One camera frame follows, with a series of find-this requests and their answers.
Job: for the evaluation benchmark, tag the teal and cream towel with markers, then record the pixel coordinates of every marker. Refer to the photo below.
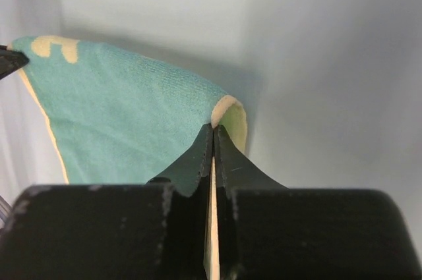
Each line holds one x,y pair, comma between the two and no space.
117,117

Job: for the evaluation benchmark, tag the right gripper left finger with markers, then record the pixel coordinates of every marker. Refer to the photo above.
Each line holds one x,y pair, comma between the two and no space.
155,230

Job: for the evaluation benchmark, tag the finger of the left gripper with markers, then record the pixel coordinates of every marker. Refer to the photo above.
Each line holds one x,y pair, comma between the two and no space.
11,61

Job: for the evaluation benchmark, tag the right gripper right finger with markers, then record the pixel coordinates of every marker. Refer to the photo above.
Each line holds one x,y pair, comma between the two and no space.
269,231

